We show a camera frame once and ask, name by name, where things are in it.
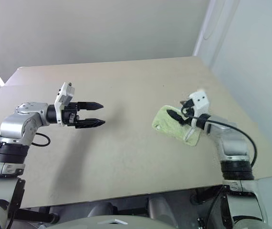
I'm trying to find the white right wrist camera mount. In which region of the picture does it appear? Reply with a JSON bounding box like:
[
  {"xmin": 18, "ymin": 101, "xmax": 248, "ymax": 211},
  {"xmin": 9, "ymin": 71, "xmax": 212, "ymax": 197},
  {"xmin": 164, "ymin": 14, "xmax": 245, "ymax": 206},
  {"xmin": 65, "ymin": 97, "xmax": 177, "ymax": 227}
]
[{"xmin": 188, "ymin": 90, "xmax": 210, "ymax": 128}]

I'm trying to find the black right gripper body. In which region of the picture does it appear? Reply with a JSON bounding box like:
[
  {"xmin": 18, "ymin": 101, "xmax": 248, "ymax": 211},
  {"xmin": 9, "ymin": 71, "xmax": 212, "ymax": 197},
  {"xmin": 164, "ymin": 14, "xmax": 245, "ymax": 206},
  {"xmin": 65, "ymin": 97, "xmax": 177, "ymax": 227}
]
[{"xmin": 181, "ymin": 104, "xmax": 195, "ymax": 125}]

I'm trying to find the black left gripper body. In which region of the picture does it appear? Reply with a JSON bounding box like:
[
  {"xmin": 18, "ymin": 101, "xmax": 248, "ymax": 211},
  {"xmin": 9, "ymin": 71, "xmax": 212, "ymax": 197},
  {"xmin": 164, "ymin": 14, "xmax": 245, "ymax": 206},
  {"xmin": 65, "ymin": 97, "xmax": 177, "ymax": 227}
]
[{"xmin": 61, "ymin": 101, "xmax": 81, "ymax": 128}]

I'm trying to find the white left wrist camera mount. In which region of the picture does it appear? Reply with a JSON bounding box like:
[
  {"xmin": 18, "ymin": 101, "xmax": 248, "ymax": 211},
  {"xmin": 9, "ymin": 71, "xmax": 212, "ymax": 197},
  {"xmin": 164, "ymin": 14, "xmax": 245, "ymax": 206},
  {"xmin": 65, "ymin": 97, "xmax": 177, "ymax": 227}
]
[{"xmin": 53, "ymin": 82, "xmax": 76, "ymax": 127}]

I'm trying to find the thin grey wall cord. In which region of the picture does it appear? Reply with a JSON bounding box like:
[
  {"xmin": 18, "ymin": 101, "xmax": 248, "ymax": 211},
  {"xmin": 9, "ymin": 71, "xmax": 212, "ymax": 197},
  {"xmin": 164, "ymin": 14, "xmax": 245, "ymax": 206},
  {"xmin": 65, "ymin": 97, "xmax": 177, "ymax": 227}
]
[{"xmin": 202, "ymin": 0, "xmax": 234, "ymax": 40}]

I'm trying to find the black table frame bar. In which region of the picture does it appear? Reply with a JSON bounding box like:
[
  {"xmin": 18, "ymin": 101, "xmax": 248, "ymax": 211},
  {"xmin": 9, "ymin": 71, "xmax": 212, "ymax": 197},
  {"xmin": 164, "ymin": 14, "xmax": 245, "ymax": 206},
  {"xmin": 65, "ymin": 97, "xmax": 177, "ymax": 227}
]
[{"xmin": 14, "ymin": 207, "xmax": 60, "ymax": 224}]

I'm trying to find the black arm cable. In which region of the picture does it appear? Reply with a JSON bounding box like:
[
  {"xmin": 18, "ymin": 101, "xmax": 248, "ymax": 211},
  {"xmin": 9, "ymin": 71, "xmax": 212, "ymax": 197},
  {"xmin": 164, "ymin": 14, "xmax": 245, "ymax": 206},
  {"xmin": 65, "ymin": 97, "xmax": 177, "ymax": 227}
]
[
  {"xmin": 32, "ymin": 132, "xmax": 52, "ymax": 147},
  {"xmin": 180, "ymin": 104, "xmax": 258, "ymax": 167}
]

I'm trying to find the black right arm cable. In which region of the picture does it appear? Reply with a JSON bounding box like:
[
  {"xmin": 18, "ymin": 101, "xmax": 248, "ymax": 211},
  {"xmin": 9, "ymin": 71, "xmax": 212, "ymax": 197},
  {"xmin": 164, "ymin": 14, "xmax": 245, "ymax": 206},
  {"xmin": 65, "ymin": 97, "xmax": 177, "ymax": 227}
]
[{"xmin": 180, "ymin": 104, "xmax": 258, "ymax": 167}]

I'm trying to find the pale robot torso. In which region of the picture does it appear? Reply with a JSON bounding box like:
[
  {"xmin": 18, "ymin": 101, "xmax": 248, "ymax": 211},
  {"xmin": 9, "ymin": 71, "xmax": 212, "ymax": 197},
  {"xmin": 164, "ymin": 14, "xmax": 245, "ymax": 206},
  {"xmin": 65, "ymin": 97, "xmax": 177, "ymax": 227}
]
[{"xmin": 52, "ymin": 214, "xmax": 178, "ymax": 229}]

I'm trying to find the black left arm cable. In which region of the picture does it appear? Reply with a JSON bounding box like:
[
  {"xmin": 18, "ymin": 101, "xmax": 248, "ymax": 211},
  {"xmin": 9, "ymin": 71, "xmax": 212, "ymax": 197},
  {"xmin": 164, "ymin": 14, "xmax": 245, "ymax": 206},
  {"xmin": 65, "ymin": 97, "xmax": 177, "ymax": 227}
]
[{"xmin": 32, "ymin": 132, "xmax": 52, "ymax": 147}]

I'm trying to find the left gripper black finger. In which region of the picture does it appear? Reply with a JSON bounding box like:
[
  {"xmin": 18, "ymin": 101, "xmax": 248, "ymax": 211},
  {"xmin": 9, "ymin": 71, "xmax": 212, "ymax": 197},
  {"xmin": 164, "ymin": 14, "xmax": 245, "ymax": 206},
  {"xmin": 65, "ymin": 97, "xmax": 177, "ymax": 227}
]
[
  {"xmin": 77, "ymin": 101, "xmax": 105, "ymax": 112},
  {"xmin": 75, "ymin": 118, "xmax": 106, "ymax": 130}
]

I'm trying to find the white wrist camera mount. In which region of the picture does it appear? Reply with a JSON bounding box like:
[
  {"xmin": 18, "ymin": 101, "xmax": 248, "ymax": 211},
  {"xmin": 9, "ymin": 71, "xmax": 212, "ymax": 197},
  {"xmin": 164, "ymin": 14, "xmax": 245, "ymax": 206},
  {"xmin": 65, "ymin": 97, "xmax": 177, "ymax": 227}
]
[
  {"xmin": 53, "ymin": 82, "xmax": 76, "ymax": 127},
  {"xmin": 188, "ymin": 90, "xmax": 210, "ymax": 128}
]

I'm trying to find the green towel with white trim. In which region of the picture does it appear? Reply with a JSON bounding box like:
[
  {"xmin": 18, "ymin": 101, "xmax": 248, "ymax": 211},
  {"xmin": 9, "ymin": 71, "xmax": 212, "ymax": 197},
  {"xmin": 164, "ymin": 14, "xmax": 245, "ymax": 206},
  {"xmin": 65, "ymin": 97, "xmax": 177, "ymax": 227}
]
[{"xmin": 151, "ymin": 104, "xmax": 201, "ymax": 147}]

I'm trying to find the grey rounded shape under table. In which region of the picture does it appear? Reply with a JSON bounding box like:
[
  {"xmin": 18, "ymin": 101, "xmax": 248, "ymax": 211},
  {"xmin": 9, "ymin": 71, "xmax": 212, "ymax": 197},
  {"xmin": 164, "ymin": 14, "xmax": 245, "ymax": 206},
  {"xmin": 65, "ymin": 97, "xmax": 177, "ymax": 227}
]
[
  {"xmin": 147, "ymin": 197, "xmax": 173, "ymax": 219},
  {"xmin": 87, "ymin": 201, "xmax": 119, "ymax": 219}
]

